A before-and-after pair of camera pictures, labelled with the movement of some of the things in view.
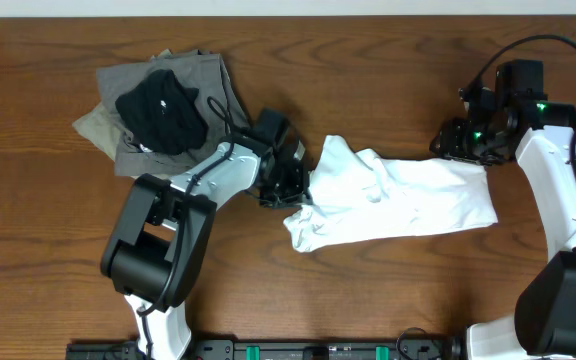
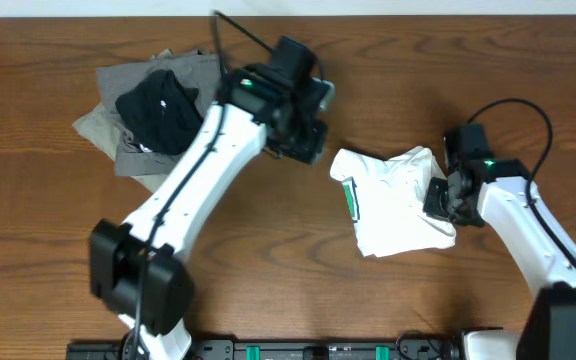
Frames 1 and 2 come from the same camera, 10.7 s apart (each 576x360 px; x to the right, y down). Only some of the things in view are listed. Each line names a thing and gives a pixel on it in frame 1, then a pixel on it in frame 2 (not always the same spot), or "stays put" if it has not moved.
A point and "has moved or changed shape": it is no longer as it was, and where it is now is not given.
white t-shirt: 356,193 has moved or changed shape
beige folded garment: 101,128 stays put
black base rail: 278,349 stays put
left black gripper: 297,195 → 310,150
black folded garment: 161,114 stays put
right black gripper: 450,143 → 431,205
